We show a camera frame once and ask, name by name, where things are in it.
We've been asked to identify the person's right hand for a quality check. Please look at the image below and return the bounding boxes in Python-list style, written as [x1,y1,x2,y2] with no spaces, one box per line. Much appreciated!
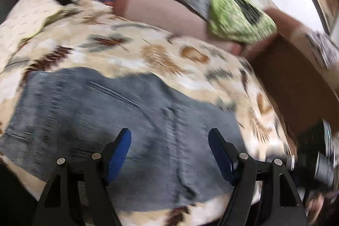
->
[304,193,329,220]

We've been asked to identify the white patterned pillow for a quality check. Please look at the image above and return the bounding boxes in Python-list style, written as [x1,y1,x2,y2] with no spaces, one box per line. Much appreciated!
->
[0,0,64,42]

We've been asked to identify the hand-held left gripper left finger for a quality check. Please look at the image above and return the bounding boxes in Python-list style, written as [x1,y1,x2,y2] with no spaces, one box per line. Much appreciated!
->
[32,128,132,226]

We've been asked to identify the white grey patterned cloth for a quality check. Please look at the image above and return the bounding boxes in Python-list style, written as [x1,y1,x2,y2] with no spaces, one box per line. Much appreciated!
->
[306,31,339,71]

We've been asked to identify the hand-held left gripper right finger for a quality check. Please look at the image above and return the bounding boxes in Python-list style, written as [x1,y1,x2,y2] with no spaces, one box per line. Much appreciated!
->
[208,128,309,226]

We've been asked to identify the brown cardboard box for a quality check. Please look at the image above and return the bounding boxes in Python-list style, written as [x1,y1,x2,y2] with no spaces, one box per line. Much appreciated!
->
[246,30,339,142]

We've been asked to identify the blue denim pants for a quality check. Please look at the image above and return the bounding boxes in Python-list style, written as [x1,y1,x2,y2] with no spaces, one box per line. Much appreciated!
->
[0,67,249,212]

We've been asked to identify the beige leaf print blanket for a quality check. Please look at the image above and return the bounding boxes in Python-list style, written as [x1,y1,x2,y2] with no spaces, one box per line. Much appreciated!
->
[0,0,297,226]

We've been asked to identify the green printed cloth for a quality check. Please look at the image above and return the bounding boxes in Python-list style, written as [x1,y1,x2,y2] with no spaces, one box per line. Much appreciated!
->
[205,0,278,44]

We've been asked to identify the pink brown bolster cushion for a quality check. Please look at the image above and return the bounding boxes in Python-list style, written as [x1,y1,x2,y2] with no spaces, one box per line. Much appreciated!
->
[113,0,318,57]

